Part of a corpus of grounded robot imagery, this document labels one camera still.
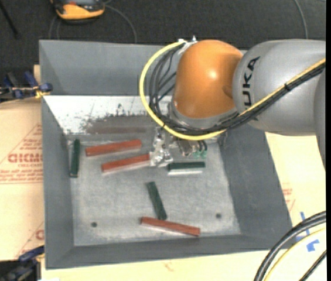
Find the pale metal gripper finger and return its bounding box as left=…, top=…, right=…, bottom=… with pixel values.
left=149, top=148, right=174, bottom=168
left=153, top=126, right=169, bottom=150

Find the dark green flat block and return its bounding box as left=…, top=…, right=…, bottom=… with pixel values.
left=69, top=139, right=81, bottom=179
left=145, top=181, right=168, bottom=221
left=166, top=161, right=206, bottom=176

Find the red-brown flat block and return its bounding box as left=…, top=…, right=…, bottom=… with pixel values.
left=100, top=153, right=151, bottom=176
left=139, top=216, right=202, bottom=238
left=84, top=139, right=143, bottom=158

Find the grey metal bin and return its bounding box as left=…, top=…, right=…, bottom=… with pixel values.
left=38, top=39, right=294, bottom=269

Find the brown cardboard board, red print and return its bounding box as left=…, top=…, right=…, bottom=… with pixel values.
left=0, top=64, right=326, bottom=263

